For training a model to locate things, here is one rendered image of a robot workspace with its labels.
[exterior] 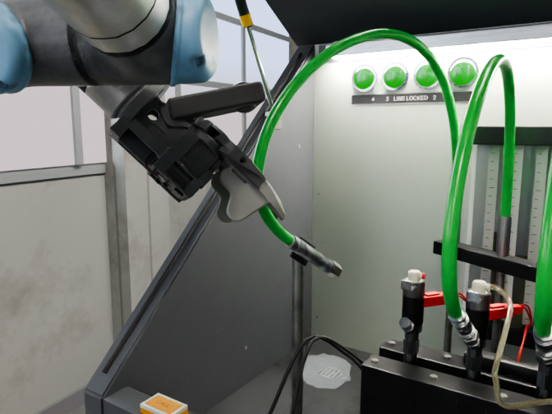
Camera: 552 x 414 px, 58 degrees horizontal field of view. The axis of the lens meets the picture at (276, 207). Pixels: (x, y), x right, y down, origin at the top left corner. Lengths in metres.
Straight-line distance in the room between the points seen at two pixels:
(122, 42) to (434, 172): 0.67
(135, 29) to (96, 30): 0.03
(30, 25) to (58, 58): 0.03
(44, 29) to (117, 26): 0.10
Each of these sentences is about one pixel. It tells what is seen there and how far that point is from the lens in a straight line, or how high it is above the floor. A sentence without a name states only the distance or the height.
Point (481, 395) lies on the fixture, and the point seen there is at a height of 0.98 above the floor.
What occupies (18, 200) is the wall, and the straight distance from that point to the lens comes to 2.21.
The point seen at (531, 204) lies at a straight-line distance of 0.89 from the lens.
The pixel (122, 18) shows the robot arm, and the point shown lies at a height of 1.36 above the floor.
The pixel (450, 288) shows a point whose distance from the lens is 0.50.
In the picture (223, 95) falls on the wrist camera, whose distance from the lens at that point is 0.58.
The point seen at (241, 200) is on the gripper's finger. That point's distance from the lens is 0.56.
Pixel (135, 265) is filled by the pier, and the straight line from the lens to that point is 2.50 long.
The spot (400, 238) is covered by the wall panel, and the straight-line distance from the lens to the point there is 0.98.
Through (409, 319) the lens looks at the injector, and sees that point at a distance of 0.67.
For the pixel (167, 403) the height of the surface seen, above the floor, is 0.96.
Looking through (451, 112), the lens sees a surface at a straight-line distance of 0.82.
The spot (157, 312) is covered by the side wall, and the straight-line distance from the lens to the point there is 0.73.
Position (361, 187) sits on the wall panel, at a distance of 0.99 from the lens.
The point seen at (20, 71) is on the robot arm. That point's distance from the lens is 0.47.
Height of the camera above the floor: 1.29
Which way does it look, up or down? 9 degrees down
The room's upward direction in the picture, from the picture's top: straight up
